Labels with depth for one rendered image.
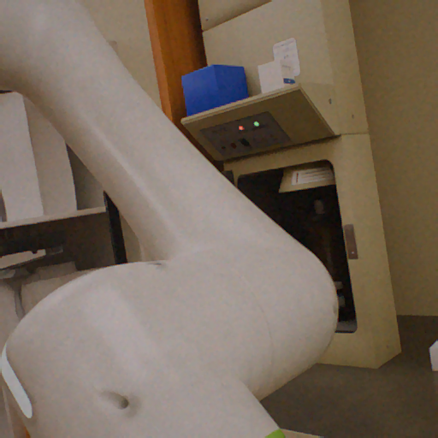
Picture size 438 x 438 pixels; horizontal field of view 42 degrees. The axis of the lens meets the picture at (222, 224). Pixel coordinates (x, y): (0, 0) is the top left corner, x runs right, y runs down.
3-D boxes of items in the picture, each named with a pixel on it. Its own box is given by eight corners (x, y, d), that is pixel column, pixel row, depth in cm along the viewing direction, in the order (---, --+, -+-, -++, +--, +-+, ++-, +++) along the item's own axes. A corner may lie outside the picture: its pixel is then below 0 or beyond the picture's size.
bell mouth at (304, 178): (307, 187, 141) (304, 165, 141) (371, 177, 129) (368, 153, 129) (263, 195, 128) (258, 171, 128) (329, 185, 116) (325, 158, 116)
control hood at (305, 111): (221, 161, 133) (215, 118, 133) (342, 134, 111) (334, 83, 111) (186, 164, 125) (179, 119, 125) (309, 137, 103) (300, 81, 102)
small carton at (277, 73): (275, 97, 116) (269, 68, 116) (296, 91, 113) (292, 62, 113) (262, 96, 112) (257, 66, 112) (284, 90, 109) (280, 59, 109)
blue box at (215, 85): (218, 116, 131) (211, 78, 131) (251, 107, 124) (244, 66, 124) (186, 117, 124) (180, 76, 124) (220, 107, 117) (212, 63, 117)
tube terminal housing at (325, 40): (313, 328, 154) (268, 41, 150) (429, 333, 132) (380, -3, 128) (254, 357, 136) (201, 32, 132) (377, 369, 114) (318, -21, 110)
